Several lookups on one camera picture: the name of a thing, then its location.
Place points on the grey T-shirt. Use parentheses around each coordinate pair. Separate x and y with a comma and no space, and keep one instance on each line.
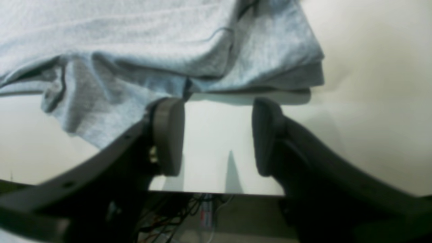
(99,63)

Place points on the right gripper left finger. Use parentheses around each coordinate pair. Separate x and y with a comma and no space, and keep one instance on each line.
(102,198)

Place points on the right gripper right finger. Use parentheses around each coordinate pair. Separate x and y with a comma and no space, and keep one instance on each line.
(328,200)

